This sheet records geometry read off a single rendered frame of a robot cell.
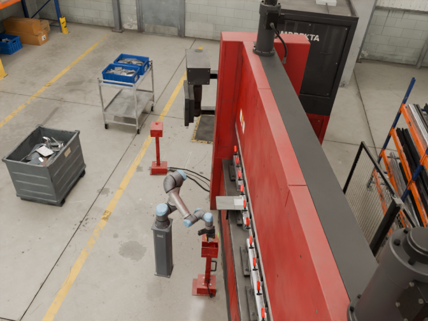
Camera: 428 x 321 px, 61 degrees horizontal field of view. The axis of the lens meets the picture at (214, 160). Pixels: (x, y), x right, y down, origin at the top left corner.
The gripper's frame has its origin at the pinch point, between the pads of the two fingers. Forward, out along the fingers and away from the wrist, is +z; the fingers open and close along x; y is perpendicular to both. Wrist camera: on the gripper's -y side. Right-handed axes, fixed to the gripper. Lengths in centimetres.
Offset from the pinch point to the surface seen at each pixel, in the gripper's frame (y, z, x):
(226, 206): 17.3, -14.7, 30.8
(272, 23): 57, -173, 80
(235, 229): 25.8, -1.2, 13.6
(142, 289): -73, 78, -1
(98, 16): -332, 20, 781
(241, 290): 30, 0, -51
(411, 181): 216, -2, 82
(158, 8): -162, -3, 753
